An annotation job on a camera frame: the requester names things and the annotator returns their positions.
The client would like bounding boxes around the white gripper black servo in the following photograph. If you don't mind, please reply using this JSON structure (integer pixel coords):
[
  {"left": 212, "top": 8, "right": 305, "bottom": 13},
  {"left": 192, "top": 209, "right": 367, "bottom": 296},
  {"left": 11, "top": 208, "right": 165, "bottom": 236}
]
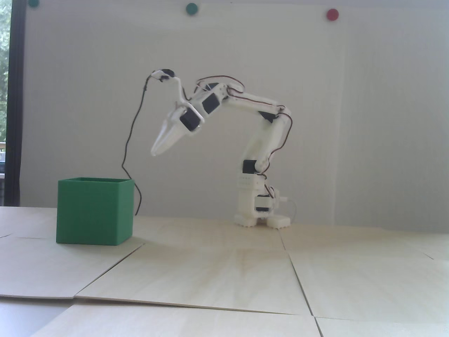
[{"left": 151, "top": 105, "right": 206, "bottom": 157}]

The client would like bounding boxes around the green box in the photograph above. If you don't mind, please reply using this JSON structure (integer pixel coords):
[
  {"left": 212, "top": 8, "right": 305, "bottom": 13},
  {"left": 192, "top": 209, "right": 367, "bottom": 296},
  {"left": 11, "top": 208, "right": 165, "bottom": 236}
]
[{"left": 56, "top": 177, "right": 135, "bottom": 246}]

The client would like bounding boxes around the black camera cable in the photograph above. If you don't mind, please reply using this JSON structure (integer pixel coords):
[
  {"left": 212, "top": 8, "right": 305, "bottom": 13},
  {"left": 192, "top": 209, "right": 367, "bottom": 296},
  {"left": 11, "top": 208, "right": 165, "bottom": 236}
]
[{"left": 121, "top": 72, "right": 155, "bottom": 215}]

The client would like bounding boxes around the wrist camera on white mount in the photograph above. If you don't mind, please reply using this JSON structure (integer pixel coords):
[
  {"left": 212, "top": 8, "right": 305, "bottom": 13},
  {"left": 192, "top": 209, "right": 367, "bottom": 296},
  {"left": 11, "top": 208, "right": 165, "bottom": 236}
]
[{"left": 151, "top": 68, "right": 185, "bottom": 106}]

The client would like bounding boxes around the white base cable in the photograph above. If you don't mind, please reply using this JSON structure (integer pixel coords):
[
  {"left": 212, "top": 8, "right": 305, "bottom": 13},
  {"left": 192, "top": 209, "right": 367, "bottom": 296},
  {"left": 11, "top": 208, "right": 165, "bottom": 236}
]
[{"left": 279, "top": 197, "right": 298, "bottom": 223}]

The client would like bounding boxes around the dark window frame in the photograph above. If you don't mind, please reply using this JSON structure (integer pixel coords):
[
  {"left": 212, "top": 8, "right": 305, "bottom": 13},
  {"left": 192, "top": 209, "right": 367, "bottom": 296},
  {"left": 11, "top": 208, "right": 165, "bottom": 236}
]
[{"left": 4, "top": 0, "right": 28, "bottom": 207}]

